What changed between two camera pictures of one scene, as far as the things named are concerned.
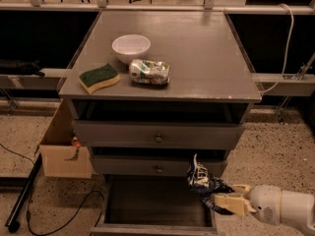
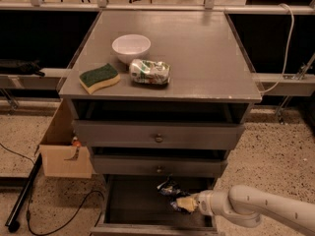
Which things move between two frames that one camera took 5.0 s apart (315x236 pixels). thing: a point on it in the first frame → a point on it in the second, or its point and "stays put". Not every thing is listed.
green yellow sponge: x=98 y=78 stays put
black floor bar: x=12 y=221 stays put
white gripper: x=265 y=202 → x=203 y=202
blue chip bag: x=207 y=186 → x=173 y=192
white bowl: x=130 y=47 stays put
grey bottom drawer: x=154 y=206 stays put
